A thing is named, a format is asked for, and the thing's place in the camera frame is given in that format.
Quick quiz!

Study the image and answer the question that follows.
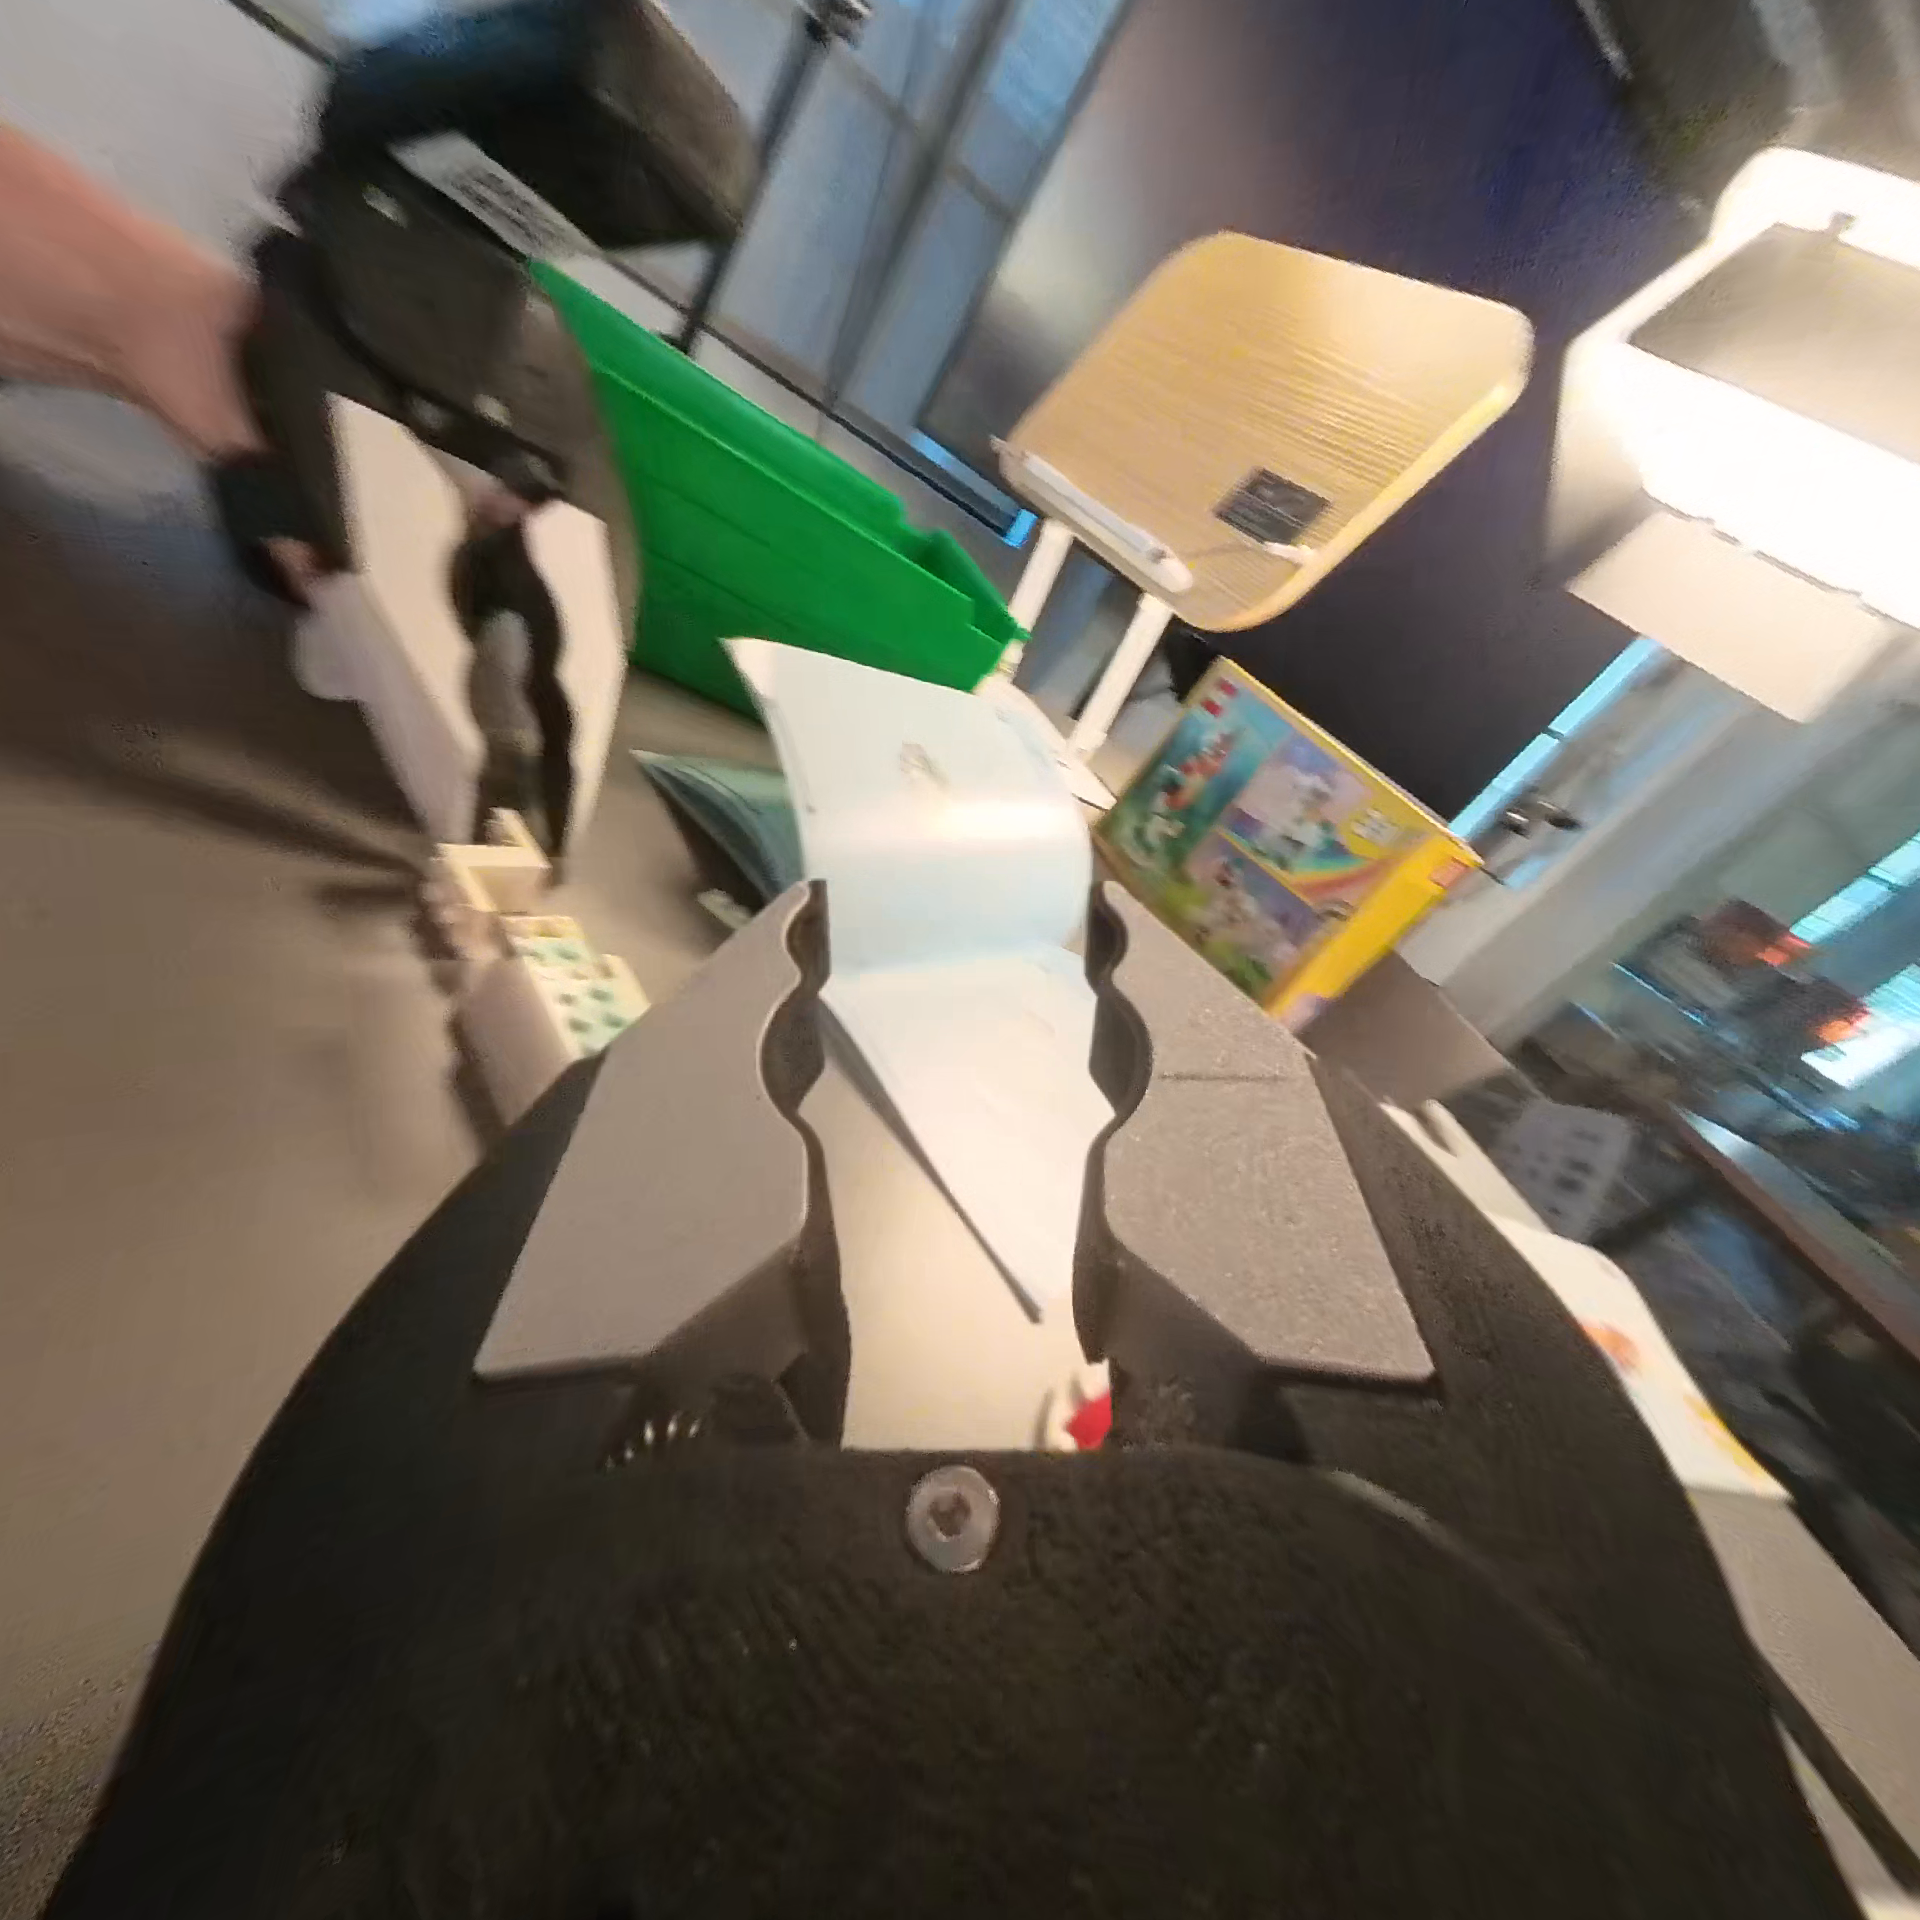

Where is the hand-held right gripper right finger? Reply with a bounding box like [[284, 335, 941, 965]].
[[1072, 883, 1435, 1381]]

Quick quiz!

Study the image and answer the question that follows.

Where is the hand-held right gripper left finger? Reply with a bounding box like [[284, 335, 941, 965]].
[[474, 883, 856, 1389]]

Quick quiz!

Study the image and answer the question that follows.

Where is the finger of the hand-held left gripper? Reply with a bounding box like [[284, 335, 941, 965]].
[[454, 499, 637, 883], [292, 397, 490, 842]]

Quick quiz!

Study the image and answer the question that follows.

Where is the white and mint lego build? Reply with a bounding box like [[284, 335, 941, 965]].
[[425, 810, 651, 1119]]

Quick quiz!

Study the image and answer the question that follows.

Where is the yellow lego set box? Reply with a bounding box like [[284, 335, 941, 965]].
[[1094, 657, 1484, 1022]]

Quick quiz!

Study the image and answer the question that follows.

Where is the open lego instruction booklet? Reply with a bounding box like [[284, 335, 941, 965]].
[[637, 636, 1110, 1450]]

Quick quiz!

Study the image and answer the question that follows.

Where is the person's left hand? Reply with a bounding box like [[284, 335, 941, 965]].
[[0, 129, 303, 459]]

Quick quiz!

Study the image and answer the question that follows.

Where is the green plastic bin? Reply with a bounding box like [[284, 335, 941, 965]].
[[531, 259, 1036, 724]]

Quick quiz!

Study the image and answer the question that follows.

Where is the black tripod stand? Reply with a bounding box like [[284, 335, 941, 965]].
[[678, 0, 878, 349]]

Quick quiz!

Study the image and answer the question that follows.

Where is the white printed booklet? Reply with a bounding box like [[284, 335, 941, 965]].
[[1500, 1215, 1795, 1504]]

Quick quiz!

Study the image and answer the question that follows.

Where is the tilted wooden side table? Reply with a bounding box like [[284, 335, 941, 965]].
[[990, 234, 1535, 759]]

